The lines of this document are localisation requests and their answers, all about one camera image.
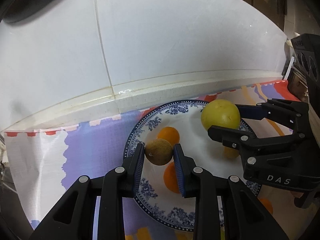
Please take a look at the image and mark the small orange kumquat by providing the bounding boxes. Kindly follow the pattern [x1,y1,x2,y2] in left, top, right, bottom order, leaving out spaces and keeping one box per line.
[224,147,239,159]

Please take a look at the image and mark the yellow-green apple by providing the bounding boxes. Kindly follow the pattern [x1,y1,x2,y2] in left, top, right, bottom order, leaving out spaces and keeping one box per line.
[201,99,241,130]

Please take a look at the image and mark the large orange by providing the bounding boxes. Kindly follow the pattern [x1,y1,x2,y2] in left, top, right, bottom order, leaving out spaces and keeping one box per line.
[163,162,180,194]

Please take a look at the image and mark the brown-green small fruit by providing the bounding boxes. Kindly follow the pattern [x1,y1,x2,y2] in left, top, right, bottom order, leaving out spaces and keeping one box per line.
[145,139,173,166]

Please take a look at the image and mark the medium orange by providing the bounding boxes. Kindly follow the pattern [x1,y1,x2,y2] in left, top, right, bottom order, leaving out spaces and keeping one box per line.
[259,198,273,215]

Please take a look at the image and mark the blue white porcelain plate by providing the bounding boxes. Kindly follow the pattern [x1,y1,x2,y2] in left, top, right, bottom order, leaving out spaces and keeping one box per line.
[123,100,262,231]

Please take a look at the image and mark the small orange mandarin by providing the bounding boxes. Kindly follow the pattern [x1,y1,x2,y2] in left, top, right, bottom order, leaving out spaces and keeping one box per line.
[157,126,180,146]

